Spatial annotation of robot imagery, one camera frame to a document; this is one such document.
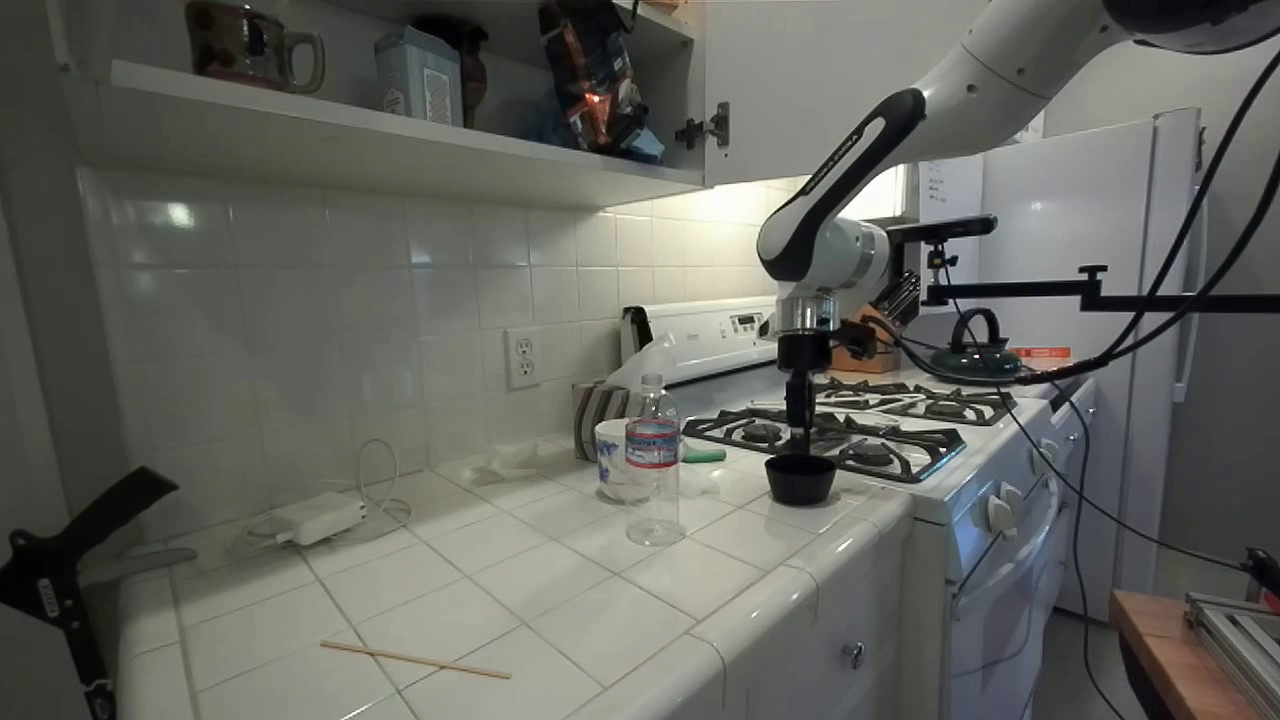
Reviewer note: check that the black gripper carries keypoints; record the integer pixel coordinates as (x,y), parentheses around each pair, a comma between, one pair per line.
(801,356)

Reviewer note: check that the dark green kettle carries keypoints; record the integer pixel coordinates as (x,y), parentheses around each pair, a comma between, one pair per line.
(976,350)

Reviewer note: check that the wooden knife block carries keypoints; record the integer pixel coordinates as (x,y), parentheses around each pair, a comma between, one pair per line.
(867,345)

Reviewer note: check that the rear black stove grate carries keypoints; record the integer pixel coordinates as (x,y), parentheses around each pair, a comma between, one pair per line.
(917,403)

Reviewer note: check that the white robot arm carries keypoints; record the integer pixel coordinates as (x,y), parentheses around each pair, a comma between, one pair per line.
(1008,62)

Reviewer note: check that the white power adapter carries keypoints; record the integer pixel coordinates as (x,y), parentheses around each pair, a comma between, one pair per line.
(309,523)

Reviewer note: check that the white gas stove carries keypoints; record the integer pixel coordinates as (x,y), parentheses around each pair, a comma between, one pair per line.
(988,524)

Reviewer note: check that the white wall shelf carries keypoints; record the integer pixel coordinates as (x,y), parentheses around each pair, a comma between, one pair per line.
(175,120)

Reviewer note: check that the clear plastic water bottle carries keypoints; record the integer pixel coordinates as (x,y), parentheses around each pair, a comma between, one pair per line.
(655,462)

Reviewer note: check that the dark jar on shelf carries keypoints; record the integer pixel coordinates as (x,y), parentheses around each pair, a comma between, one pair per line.
(464,37)

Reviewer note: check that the blue white box on shelf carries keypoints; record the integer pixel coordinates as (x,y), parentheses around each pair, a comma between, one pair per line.
(419,79)

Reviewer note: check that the wooden side table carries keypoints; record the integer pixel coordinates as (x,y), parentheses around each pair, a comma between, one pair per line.
(1174,669)

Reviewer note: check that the white wall power outlet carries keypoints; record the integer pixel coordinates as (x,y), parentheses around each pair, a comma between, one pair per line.
(522,353)

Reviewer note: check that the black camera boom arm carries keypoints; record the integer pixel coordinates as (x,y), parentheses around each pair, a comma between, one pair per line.
(1084,291)

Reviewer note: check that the wooden stick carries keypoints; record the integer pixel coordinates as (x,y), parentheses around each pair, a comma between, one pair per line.
(419,662)

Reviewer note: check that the small black pot with handle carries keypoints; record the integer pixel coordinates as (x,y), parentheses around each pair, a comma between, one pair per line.
(798,477)

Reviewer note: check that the brown ceramic mug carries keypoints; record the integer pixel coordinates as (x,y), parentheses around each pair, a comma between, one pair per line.
(236,42)

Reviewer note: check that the black stove grate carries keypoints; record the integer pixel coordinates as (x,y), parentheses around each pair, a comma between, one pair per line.
(855,446)
(917,403)

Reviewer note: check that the colourful snack bag on shelf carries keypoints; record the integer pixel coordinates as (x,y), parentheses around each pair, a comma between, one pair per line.
(595,98)

